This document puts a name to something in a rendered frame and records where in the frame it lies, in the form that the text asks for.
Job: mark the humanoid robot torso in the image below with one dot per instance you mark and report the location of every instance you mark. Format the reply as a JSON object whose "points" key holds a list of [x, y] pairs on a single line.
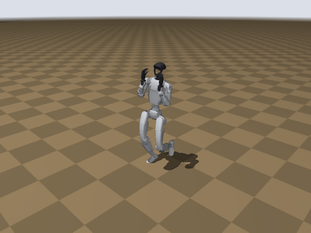
{"points": [[154, 97]]}

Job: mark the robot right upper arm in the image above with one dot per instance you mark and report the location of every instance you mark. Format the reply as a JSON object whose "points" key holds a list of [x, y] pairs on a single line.
{"points": [[145, 88]]}

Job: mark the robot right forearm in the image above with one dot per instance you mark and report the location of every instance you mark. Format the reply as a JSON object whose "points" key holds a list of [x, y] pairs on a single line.
{"points": [[141, 88]]}

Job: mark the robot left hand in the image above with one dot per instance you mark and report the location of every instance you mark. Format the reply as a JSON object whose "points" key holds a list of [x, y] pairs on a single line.
{"points": [[160, 75]]}

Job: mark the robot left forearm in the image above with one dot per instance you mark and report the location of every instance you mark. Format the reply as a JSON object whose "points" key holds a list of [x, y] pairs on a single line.
{"points": [[163, 96]]}

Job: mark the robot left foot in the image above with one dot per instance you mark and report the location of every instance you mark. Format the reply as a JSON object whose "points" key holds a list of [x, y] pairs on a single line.
{"points": [[171, 150]]}

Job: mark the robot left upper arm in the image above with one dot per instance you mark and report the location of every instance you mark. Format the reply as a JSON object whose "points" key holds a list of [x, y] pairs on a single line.
{"points": [[168, 91]]}

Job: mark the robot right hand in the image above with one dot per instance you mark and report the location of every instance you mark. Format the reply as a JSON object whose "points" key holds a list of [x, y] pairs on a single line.
{"points": [[143, 73]]}

